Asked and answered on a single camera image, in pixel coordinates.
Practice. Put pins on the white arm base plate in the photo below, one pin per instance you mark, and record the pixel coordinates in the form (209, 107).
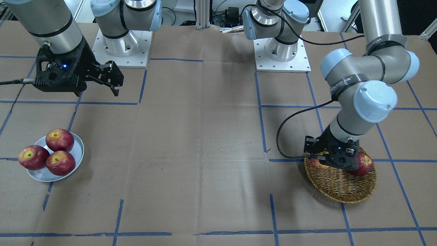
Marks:
(297, 61)
(136, 51)

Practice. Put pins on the aluminium frame post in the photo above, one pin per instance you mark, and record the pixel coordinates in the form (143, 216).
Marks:
(202, 14)

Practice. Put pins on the red apple plate front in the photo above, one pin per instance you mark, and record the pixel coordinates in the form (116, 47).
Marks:
(60, 163)

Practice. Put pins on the dark red apple in basket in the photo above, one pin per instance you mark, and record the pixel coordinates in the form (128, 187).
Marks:
(365, 165)

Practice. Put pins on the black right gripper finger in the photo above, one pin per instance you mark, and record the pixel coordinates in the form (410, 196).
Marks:
(110, 68)
(110, 82)

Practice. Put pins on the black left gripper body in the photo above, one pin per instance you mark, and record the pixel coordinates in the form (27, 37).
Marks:
(324, 140)

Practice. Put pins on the red apple plate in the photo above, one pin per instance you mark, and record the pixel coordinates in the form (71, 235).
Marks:
(59, 140)
(60, 163)
(33, 157)

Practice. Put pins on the woven wicker basket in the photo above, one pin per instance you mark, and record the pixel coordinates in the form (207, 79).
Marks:
(341, 186)

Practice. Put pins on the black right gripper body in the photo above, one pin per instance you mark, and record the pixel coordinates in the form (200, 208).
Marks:
(86, 58)

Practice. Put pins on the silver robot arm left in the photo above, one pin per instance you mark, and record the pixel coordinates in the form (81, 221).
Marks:
(360, 84)

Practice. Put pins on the red apple plate back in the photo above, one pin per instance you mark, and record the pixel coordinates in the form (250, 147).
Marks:
(59, 140)

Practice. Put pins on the red yellow striped apple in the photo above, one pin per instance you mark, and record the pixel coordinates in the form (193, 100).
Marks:
(316, 163)

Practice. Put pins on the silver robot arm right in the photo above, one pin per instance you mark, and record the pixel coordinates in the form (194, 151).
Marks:
(52, 21)

